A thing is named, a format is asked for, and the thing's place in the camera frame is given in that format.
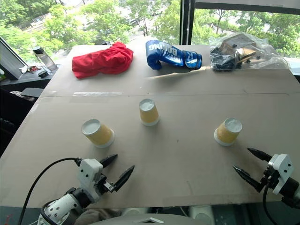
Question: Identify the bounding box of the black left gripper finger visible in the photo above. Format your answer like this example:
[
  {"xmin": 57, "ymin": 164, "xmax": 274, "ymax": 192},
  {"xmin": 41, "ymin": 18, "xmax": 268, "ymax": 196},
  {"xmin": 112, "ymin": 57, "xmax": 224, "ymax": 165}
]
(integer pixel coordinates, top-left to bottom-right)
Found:
[
  {"xmin": 113, "ymin": 165, "xmax": 135, "ymax": 192},
  {"xmin": 98, "ymin": 154, "xmax": 119, "ymax": 168}
]

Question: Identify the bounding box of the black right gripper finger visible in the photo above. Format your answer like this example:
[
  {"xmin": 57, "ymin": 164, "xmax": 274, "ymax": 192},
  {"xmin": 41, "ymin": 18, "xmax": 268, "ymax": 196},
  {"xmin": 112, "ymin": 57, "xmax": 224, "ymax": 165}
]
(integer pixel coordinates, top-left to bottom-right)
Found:
[
  {"xmin": 247, "ymin": 147, "xmax": 273, "ymax": 162},
  {"xmin": 232, "ymin": 165, "xmax": 266, "ymax": 194}
]

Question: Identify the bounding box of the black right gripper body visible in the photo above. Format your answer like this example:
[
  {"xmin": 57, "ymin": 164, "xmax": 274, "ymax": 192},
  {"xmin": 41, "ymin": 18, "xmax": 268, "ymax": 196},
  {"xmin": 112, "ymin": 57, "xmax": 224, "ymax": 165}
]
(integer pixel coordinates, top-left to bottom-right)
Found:
[{"xmin": 260, "ymin": 164, "xmax": 279, "ymax": 188}]

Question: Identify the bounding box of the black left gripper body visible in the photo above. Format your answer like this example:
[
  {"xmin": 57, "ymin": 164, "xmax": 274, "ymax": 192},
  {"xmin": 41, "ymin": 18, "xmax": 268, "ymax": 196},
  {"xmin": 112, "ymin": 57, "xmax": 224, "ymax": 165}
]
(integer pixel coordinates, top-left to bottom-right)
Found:
[{"xmin": 94, "ymin": 173, "xmax": 118, "ymax": 195}]

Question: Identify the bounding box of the yellow paper cup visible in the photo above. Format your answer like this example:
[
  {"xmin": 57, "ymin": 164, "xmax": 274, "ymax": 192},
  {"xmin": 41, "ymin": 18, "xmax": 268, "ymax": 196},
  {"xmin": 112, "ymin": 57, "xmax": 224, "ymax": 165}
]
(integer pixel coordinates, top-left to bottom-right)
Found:
[
  {"xmin": 213, "ymin": 117, "xmax": 243, "ymax": 147},
  {"xmin": 138, "ymin": 98, "xmax": 160, "ymax": 127},
  {"xmin": 81, "ymin": 118, "xmax": 115, "ymax": 149}
]

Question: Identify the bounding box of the grey rounded robot body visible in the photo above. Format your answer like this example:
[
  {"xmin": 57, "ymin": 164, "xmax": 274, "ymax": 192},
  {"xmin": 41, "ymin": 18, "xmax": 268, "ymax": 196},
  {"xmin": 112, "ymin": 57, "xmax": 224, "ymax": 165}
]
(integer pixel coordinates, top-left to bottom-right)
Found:
[{"xmin": 77, "ymin": 207, "xmax": 202, "ymax": 225}]

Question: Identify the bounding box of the brown cardboard table cover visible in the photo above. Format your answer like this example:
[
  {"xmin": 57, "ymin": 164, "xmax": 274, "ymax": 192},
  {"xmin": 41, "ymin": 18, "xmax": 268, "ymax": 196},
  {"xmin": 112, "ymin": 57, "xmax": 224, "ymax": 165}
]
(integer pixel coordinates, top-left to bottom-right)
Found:
[{"xmin": 0, "ymin": 44, "xmax": 300, "ymax": 209}]

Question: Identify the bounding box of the red cloth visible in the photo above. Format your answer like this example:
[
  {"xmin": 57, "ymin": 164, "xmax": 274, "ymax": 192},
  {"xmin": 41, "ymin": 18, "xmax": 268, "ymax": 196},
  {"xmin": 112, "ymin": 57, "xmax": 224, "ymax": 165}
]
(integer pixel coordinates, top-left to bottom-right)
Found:
[{"xmin": 71, "ymin": 41, "xmax": 134, "ymax": 79}]

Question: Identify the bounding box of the clear plastic bag of parts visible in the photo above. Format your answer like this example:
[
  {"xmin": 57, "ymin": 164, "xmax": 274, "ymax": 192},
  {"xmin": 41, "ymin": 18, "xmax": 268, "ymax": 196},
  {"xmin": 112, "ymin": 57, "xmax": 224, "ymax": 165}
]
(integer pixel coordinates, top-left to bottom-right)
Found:
[{"xmin": 208, "ymin": 32, "xmax": 289, "ymax": 72}]

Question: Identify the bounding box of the black side shelf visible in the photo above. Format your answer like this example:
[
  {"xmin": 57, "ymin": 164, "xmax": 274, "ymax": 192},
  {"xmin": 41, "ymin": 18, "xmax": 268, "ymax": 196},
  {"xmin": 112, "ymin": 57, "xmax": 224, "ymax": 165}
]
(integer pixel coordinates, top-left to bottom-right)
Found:
[{"xmin": 0, "ymin": 63, "xmax": 62, "ymax": 94}]

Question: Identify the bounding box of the blue boxing glove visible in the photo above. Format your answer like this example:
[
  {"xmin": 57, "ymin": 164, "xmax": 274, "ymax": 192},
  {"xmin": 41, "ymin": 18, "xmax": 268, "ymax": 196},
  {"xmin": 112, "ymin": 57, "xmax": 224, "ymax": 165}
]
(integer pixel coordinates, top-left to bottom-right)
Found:
[{"xmin": 145, "ymin": 39, "xmax": 203, "ymax": 70}]

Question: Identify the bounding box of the clear water bottle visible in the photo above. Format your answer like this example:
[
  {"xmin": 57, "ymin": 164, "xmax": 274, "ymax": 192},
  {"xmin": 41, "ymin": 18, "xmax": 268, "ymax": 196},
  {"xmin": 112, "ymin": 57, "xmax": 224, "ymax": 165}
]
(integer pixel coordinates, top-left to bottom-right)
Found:
[{"xmin": 32, "ymin": 46, "xmax": 58, "ymax": 72}]

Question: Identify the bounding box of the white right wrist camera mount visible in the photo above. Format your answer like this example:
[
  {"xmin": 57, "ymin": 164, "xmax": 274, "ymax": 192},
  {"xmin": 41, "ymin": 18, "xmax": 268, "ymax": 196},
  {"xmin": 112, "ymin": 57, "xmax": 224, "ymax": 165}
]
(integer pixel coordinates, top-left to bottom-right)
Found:
[{"xmin": 268, "ymin": 153, "xmax": 294, "ymax": 195}]

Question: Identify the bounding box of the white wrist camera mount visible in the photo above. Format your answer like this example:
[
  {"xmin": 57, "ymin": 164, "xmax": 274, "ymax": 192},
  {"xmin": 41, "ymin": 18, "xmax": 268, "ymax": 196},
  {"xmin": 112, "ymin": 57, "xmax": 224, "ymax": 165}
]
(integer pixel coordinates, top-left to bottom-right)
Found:
[
  {"xmin": 268, "ymin": 153, "xmax": 294, "ymax": 195},
  {"xmin": 77, "ymin": 158, "xmax": 104, "ymax": 203}
]

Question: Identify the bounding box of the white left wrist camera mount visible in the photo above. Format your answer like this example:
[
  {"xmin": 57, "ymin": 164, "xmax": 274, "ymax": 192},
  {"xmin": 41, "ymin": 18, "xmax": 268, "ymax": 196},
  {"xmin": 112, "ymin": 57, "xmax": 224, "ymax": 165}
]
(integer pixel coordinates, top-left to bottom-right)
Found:
[{"xmin": 77, "ymin": 158, "xmax": 104, "ymax": 203}]

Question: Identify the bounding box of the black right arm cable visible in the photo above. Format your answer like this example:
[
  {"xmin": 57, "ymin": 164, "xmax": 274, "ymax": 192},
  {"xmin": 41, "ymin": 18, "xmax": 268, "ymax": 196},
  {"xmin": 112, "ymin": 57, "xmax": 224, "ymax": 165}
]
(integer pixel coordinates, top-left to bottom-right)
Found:
[{"xmin": 262, "ymin": 181, "xmax": 279, "ymax": 225}]

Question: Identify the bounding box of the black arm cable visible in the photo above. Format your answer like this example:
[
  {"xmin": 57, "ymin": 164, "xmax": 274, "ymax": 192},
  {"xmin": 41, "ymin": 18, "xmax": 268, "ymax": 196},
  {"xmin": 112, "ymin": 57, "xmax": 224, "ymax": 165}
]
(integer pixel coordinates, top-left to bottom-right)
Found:
[
  {"xmin": 262, "ymin": 181, "xmax": 279, "ymax": 225},
  {"xmin": 18, "ymin": 157, "xmax": 82, "ymax": 225}
]

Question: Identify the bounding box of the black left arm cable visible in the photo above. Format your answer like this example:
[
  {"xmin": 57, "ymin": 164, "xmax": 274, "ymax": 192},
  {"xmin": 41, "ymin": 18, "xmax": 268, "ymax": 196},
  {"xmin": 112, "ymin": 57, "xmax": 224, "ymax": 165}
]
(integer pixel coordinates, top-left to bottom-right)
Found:
[{"xmin": 18, "ymin": 157, "xmax": 82, "ymax": 225}]

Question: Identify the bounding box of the black window frame post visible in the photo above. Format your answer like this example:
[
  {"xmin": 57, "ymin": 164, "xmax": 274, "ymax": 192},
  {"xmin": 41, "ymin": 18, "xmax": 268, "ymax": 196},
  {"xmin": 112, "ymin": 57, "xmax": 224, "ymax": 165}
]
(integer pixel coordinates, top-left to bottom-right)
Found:
[{"xmin": 180, "ymin": 0, "xmax": 196, "ymax": 45}]

